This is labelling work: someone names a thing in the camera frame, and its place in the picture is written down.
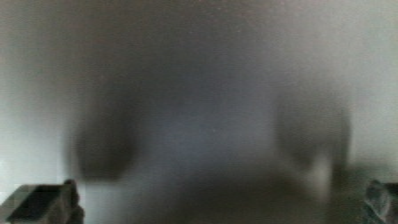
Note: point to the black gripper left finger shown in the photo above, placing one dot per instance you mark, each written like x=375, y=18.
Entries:
x=43, y=204

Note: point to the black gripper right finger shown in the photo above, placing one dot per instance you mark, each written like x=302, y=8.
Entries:
x=380, y=203

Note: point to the white cabinet body box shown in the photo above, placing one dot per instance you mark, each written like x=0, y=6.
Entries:
x=206, y=105

